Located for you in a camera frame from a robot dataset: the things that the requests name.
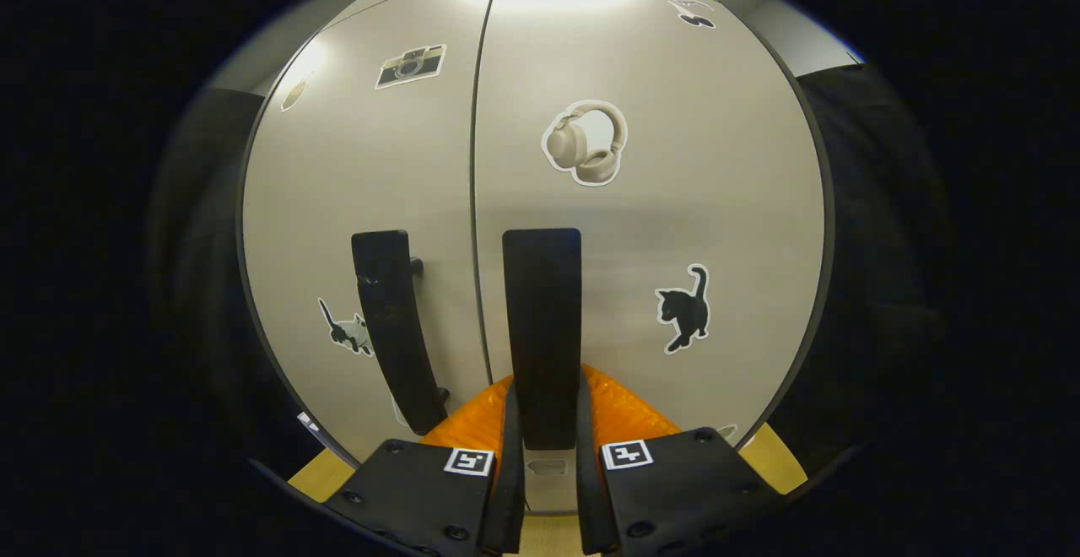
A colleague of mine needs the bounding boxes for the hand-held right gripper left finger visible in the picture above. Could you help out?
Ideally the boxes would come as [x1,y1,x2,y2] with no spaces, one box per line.
[325,374,526,557]

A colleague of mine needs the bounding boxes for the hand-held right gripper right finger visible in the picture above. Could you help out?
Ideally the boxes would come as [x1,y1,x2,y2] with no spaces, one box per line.
[576,363,786,557]

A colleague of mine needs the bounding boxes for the black door handle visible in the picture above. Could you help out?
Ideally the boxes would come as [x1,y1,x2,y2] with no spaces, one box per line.
[502,228,583,452]
[351,230,451,436]

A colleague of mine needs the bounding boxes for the beige shoe cabinet door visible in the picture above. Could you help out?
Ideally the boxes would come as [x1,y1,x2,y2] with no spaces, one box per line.
[472,0,829,514]
[240,0,503,469]

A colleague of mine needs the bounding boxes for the beige double-door shoe cabinet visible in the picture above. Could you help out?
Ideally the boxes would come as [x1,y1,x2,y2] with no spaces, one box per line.
[235,0,838,516]

